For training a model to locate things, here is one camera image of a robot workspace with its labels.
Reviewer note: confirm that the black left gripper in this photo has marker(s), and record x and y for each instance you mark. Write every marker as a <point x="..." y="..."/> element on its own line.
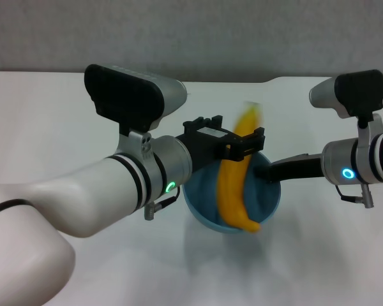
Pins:
<point x="204" y="146"/>

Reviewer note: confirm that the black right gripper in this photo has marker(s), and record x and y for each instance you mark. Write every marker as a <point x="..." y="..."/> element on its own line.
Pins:
<point x="297" y="167"/>

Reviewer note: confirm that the blue plastic bowl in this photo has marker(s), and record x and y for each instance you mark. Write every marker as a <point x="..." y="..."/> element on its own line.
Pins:
<point x="265" y="201"/>

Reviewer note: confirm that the yellow banana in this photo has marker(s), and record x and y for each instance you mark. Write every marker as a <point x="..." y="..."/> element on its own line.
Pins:
<point x="231" y="191"/>

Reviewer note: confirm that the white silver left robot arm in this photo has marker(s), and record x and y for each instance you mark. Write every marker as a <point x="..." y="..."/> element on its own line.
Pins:
<point x="67" y="204"/>

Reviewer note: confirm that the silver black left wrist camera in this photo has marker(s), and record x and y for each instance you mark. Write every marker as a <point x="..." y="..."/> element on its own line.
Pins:
<point x="127" y="95"/>

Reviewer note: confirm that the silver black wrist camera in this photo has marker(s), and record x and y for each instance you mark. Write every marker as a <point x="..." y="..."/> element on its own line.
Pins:
<point x="127" y="95"/>
<point x="357" y="92"/>

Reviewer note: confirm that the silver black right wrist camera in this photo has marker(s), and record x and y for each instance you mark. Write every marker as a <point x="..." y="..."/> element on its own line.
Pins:
<point x="357" y="92"/>

